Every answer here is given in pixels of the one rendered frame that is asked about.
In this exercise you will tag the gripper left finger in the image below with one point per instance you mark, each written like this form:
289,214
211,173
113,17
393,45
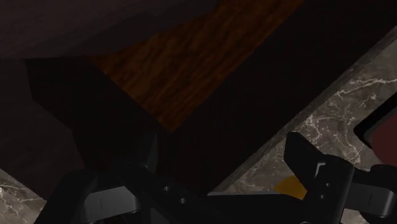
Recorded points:
105,201

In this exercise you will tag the dark red black-edged flat thing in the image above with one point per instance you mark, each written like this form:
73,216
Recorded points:
384,136

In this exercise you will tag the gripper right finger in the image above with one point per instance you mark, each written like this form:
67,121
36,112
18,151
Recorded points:
332,186

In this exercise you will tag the yellow round thing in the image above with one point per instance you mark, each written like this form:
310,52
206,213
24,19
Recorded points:
291,187

